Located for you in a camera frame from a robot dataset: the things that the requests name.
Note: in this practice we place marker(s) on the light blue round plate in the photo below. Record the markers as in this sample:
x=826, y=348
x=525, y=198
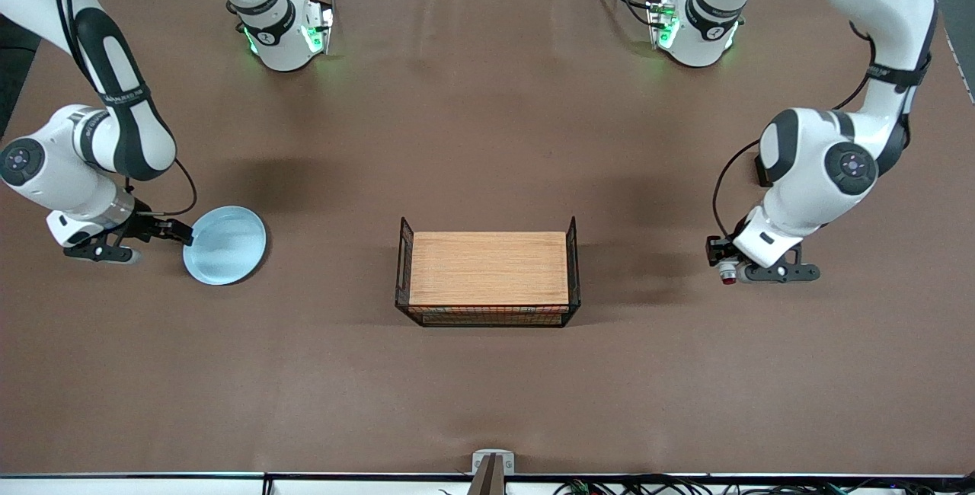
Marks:
x=226, y=245

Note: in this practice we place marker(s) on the brown table cover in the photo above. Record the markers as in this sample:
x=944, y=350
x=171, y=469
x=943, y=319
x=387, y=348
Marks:
x=228, y=365

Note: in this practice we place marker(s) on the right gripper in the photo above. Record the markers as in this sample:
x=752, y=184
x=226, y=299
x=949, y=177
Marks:
x=146, y=225

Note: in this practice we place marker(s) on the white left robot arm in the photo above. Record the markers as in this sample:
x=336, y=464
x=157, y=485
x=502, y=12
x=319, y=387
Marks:
x=807, y=175

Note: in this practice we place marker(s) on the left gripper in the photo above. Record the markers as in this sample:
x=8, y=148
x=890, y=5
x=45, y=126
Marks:
x=717, y=250

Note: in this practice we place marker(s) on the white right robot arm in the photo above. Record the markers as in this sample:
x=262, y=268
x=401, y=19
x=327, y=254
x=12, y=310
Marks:
x=126, y=126

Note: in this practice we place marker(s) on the brown post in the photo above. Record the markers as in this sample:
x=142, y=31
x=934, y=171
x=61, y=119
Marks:
x=487, y=483

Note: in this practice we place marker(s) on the wooden board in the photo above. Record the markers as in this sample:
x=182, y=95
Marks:
x=487, y=266

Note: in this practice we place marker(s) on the grey metal bracket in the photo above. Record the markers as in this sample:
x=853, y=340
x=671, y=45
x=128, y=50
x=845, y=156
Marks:
x=477, y=463

